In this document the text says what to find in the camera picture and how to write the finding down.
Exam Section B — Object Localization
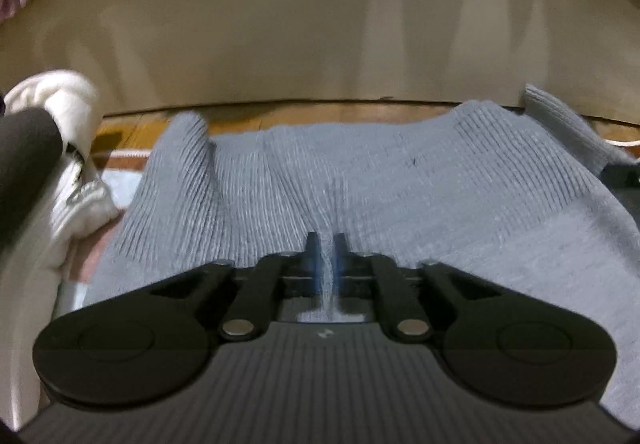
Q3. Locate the beige bed base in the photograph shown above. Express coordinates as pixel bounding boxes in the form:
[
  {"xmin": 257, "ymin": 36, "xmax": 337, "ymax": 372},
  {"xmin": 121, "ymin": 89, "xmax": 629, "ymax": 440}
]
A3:
[{"xmin": 0, "ymin": 0, "xmax": 640, "ymax": 125}]

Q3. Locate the grey knit sweater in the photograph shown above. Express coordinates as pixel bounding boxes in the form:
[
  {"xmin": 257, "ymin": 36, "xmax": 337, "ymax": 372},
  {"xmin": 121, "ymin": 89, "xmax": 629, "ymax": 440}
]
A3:
[{"xmin": 85, "ymin": 84, "xmax": 640, "ymax": 430}]

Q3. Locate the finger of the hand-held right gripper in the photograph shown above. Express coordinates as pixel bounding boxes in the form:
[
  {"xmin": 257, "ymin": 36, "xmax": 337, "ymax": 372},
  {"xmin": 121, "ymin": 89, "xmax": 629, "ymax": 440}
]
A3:
[{"xmin": 600, "ymin": 163, "xmax": 640, "ymax": 205}]

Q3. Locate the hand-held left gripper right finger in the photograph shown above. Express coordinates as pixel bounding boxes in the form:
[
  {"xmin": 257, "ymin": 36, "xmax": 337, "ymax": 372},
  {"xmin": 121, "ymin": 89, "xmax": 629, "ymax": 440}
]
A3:
[{"xmin": 334, "ymin": 233, "xmax": 502, "ymax": 342}]

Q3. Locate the white folded garment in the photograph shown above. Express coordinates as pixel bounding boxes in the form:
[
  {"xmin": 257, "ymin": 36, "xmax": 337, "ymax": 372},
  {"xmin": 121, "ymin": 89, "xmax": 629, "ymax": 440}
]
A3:
[{"xmin": 0, "ymin": 68, "xmax": 121, "ymax": 285}]

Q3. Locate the dark brown folded sweater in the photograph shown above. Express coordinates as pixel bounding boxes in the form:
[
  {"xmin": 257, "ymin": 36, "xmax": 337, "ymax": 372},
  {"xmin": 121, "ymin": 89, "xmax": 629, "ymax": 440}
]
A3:
[{"xmin": 0, "ymin": 108, "xmax": 65, "ymax": 269}]

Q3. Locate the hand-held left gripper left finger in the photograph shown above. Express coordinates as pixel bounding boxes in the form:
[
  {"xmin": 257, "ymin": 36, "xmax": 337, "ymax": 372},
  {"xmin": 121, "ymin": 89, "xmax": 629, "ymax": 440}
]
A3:
[{"xmin": 147, "ymin": 231, "xmax": 322, "ymax": 342}]

